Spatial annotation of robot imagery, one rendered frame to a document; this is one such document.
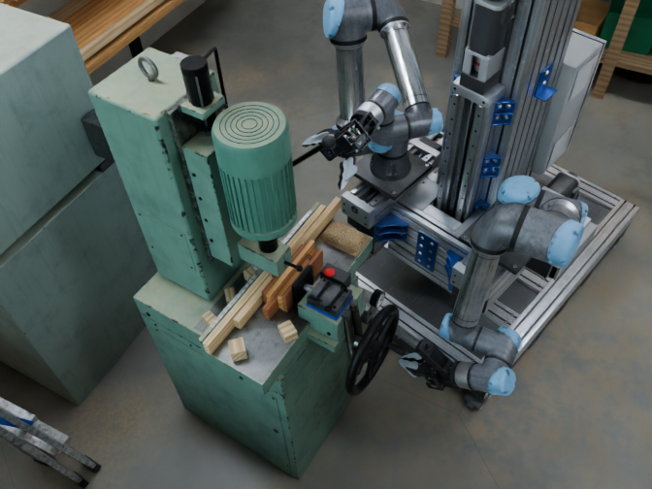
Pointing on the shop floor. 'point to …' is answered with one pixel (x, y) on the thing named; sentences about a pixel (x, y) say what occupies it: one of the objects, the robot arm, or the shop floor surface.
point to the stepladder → (53, 440)
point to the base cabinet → (296, 407)
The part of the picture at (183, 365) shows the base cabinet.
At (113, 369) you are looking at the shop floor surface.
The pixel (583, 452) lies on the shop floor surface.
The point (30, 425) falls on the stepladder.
